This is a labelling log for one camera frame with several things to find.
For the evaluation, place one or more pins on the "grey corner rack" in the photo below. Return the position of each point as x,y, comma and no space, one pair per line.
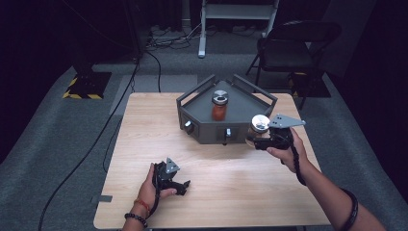
243,102

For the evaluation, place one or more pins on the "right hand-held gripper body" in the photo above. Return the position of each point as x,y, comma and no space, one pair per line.
280,138

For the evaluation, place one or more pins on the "black wristband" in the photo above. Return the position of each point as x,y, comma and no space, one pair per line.
352,208

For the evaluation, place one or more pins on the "black stand base striped edge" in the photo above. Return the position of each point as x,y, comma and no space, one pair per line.
89,85
317,89

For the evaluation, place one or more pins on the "black folding chair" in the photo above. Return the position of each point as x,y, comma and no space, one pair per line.
288,54

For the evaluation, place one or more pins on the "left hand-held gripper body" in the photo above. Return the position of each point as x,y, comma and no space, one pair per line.
163,179

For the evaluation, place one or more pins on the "white metal stand frame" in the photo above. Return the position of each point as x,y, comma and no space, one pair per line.
237,12

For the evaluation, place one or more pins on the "person's left hand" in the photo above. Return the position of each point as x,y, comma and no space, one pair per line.
147,192

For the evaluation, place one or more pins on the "grey tape strip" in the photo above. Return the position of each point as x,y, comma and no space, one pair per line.
102,199

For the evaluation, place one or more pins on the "red-filled jar silver lid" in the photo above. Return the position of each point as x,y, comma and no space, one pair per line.
219,110

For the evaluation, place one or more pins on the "person's right hand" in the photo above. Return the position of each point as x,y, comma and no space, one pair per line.
295,157

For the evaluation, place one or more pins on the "brown-filled jar silver lid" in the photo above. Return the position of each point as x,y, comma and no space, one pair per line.
259,125

